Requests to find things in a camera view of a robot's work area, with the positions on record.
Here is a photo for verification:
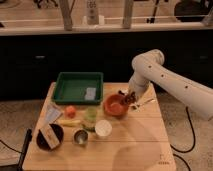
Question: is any dark grape bunch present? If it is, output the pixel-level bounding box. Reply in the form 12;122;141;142
124;96;135;105

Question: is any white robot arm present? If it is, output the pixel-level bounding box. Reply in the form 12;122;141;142
128;49;213;123

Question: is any red bowl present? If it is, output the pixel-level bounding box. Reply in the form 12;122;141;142
103;94;129;117

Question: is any black bowl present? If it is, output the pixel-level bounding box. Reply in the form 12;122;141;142
36;124;64;151

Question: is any white cup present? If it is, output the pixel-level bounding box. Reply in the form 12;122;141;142
95;120;112;138

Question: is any white card in tray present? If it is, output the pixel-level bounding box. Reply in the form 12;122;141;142
85;87;96;100

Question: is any green plastic tray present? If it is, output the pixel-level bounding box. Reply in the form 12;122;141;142
52;72;103;105

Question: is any orange fruit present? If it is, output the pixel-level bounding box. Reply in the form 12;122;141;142
64;105;76;118

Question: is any small metal cup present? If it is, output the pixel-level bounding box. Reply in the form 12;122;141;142
73;129;88;145

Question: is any yellow banana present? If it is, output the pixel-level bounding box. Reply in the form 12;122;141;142
57;120;81;127

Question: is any white paper packet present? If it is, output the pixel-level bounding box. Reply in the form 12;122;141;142
44;105;62;124

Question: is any wooden block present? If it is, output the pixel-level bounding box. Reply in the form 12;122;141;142
40;125;60;149

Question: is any black bar at table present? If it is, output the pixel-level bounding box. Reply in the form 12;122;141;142
17;129;32;171

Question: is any black cable on floor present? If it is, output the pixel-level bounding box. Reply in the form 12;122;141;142
169;106;197;171

